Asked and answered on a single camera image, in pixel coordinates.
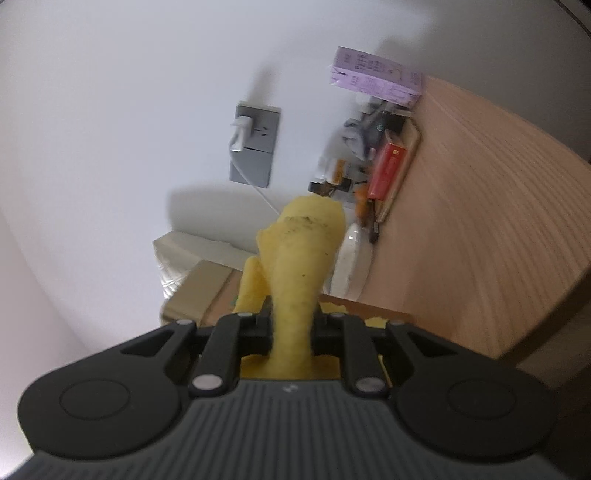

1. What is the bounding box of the white charger plug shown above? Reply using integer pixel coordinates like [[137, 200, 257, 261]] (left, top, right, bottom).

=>
[[229, 115, 253, 153]]

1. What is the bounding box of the purple milk carton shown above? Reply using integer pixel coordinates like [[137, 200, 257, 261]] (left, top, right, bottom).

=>
[[329, 46, 424, 109]]

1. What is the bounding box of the gold tea tin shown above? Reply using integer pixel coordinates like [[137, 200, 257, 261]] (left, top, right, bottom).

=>
[[153, 231, 415, 327]]

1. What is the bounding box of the black lighter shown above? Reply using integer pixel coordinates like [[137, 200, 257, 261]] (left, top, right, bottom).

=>
[[370, 221, 380, 244]]

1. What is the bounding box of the orange fruit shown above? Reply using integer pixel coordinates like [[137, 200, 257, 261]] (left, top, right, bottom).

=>
[[353, 182, 370, 227]]

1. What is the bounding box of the grey wall socket panel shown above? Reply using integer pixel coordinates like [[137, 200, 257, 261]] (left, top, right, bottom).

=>
[[229, 102, 280, 188]]

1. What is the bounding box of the dark glass diffuser bottle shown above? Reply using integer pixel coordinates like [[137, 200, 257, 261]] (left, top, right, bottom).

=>
[[308, 179, 353, 197]]

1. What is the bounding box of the white charger cable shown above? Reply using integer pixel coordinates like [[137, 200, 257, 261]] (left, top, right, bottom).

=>
[[232, 150, 283, 217]]

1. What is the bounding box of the grey crumpled cloth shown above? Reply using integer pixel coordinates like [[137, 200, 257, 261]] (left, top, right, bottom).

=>
[[339, 118, 372, 161]]

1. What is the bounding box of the black electronic device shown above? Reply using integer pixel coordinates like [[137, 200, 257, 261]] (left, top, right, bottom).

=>
[[369, 109, 412, 135]]

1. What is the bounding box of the white ceramic dish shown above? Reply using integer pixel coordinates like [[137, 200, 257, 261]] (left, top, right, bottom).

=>
[[329, 223, 374, 301]]

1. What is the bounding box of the red box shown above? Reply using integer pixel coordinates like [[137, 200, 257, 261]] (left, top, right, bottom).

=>
[[367, 140, 407, 201]]

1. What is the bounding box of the yellow cleaning cloth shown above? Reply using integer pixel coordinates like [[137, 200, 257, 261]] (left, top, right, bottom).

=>
[[235, 195, 346, 380]]

